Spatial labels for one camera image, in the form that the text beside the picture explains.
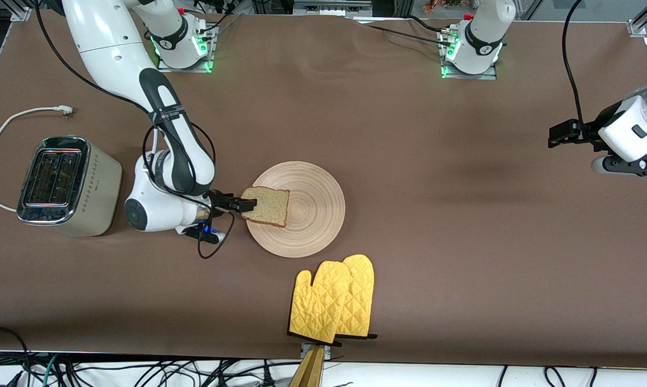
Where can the aluminium corner bracket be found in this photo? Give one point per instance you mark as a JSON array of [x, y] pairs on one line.
[[21, 12], [636, 28]]

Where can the small metal bracket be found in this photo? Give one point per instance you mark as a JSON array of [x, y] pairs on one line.
[[303, 349]]

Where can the silver metal box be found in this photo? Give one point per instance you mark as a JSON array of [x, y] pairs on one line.
[[331, 7]]

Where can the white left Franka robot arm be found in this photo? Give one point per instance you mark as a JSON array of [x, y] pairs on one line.
[[482, 37]]

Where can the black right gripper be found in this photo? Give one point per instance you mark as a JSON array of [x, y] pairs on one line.
[[219, 201]]

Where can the round wooden plate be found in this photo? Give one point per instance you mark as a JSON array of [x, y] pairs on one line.
[[313, 215]]

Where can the wooden bar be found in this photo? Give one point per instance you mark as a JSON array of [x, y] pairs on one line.
[[308, 373]]

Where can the brown table cover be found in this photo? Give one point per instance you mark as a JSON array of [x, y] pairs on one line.
[[323, 107]]

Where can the orange background object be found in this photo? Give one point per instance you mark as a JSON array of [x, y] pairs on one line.
[[447, 5]]

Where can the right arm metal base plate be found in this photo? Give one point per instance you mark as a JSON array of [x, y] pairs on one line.
[[211, 51]]

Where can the brown bread slice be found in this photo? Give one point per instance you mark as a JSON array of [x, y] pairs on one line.
[[270, 207]]

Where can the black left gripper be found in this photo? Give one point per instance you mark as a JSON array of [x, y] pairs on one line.
[[588, 132]]

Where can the yellow quilted oven mitt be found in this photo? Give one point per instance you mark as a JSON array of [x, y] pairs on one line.
[[318, 306], [362, 290]]

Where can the cream and chrome toaster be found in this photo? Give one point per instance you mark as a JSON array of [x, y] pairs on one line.
[[98, 188]]

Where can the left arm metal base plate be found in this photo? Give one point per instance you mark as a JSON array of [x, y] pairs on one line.
[[458, 76]]

